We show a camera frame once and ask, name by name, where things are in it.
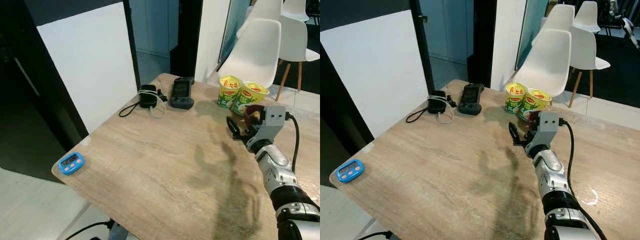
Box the light wooden table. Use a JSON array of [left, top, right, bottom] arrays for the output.
[[51, 72, 321, 240], [329, 79, 640, 240]]

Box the black partition panel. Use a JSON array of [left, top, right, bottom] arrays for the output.
[[0, 0, 91, 183], [320, 0, 373, 188]]

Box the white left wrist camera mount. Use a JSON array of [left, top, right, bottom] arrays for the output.
[[107, 220, 131, 240]]

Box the white shell chair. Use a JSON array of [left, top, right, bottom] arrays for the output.
[[218, 18, 282, 90], [569, 26, 612, 108], [281, 0, 311, 22], [531, 4, 576, 46], [274, 15, 321, 101], [574, 0, 601, 34], [236, 0, 284, 38], [510, 28, 572, 98]]

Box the black power adapter with cords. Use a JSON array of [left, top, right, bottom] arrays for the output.
[[406, 90, 457, 125], [119, 84, 168, 119]]

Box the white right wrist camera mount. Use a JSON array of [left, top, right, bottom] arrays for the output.
[[255, 105, 288, 143], [534, 111, 561, 146]]

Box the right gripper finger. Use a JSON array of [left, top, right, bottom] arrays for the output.
[[226, 116, 245, 141], [509, 121, 525, 147]]

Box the white board panel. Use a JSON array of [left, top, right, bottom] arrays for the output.
[[36, 1, 140, 135], [320, 9, 431, 141]]

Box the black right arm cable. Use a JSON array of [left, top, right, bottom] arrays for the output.
[[285, 112, 301, 176], [559, 119, 608, 240]]

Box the black handheld console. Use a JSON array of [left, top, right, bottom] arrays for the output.
[[170, 76, 196, 110], [458, 83, 485, 116]]

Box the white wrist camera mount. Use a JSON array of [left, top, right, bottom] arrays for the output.
[[255, 105, 288, 143], [534, 111, 561, 146], [107, 220, 131, 240]]

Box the blue kitchen timer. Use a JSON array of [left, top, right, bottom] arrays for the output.
[[336, 159, 365, 184], [57, 152, 85, 175]]

